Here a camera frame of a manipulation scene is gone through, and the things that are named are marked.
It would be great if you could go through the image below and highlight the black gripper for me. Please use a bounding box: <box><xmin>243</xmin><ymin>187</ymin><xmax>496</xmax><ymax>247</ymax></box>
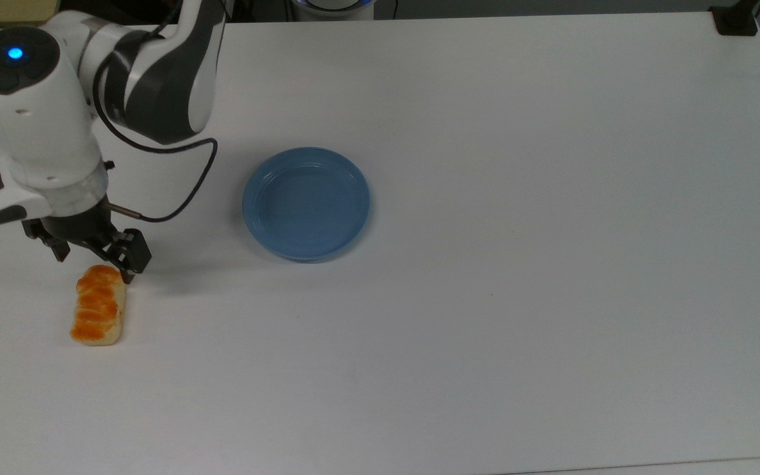
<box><xmin>22</xmin><ymin>197</ymin><xmax>152</xmax><ymax>285</ymax></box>

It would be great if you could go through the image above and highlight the orange glazed bread loaf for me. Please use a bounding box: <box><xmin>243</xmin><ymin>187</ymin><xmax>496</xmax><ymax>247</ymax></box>
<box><xmin>70</xmin><ymin>265</ymin><xmax>127</xmax><ymax>347</ymax></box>

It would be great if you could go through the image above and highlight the blue round plate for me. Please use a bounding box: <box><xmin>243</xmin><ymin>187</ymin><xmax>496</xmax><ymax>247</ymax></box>
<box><xmin>242</xmin><ymin>146</ymin><xmax>372</xmax><ymax>263</ymax></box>

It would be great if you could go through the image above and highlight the brown wooden board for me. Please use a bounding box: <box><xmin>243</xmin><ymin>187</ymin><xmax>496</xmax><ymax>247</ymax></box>
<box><xmin>0</xmin><ymin>0</ymin><xmax>61</xmax><ymax>28</ymax></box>

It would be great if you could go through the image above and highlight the white side table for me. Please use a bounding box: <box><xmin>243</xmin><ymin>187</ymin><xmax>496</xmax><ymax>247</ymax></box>
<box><xmin>499</xmin><ymin>456</ymin><xmax>760</xmax><ymax>475</ymax></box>

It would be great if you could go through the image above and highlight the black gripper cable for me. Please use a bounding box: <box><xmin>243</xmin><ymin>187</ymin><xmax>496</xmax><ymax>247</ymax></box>
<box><xmin>93</xmin><ymin>56</ymin><xmax>218</xmax><ymax>223</ymax></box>

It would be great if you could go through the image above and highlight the white robot base blue ring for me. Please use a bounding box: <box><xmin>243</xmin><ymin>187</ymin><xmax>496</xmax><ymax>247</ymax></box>
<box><xmin>290</xmin><ymin>0</ymin><xmax>379</xmax><ymax>20</ymax></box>

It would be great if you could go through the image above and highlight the black stand base plate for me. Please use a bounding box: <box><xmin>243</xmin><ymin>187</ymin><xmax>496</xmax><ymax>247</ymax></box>
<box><xmin>709</xmin><ymin>0</ymin><xmax>760</xmax><ymax>37</ymax></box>

